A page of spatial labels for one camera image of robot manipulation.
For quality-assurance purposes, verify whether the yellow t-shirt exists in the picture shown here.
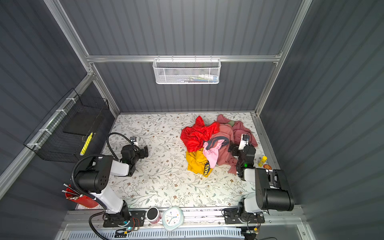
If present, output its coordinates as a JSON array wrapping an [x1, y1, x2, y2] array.
[[186, 148, 212, 178]]

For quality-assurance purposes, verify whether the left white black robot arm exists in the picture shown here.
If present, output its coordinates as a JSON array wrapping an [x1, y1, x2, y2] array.
[[71, 137, 149, 227]]

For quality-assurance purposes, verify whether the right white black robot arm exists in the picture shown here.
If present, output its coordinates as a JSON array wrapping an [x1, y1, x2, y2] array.
[[222, 134, 295, 225]]

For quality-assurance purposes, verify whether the dusty pink cloth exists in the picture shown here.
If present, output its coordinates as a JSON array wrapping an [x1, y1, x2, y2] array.
[[210, 114, 258, 175]]

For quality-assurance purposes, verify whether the light pink cloth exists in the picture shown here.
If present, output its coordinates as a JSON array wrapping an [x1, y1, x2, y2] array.
[[203, 139, 225, 169]]

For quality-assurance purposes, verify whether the red cloth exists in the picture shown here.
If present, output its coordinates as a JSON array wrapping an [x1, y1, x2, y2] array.
[[181, 116, 220, 152]]

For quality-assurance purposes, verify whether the yellow glue bottle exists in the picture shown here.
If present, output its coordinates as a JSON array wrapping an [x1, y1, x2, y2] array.
[[258, 156, 268, 168]]

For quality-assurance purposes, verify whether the floral table mat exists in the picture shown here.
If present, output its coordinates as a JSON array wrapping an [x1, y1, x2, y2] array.
[[109, 113, 255, 208]]

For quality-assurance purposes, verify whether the yellow green marker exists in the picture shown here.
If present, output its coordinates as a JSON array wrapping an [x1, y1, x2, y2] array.
[[80, 132, 94, 156]]

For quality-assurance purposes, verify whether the pink black mug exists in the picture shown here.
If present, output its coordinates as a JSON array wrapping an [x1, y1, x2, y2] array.
[[146, 207, 161, 224]]

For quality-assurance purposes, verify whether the red pencil cup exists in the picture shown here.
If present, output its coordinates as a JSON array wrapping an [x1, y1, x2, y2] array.
[[62, 184, 99, 209]]

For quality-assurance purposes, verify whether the mint green alarm clock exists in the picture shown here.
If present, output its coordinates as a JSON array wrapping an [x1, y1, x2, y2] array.
[[162, 207, 185, 232]]

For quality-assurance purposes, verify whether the black wire wall basket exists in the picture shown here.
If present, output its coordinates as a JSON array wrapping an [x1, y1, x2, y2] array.
[[24, 92, 114, 163]]

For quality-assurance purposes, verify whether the white wire wall basket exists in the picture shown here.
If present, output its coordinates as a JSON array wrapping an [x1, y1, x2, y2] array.
[[153, 58, 222, 85]]

